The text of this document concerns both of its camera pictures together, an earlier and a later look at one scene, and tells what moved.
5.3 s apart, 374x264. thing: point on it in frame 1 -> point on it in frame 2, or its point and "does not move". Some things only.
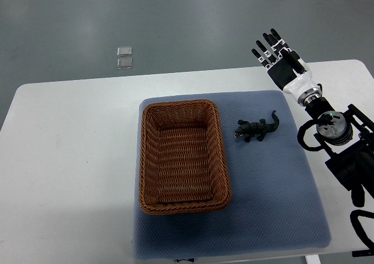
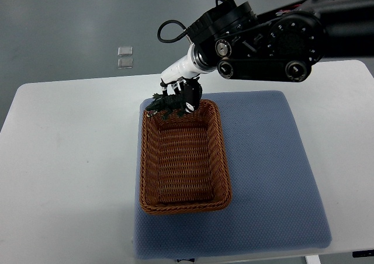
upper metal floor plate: (124, 51) does not move
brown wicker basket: (183, 163) does not move
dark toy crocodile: (258, 129) -> (166, 104)
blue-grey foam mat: (275, 204) does not move
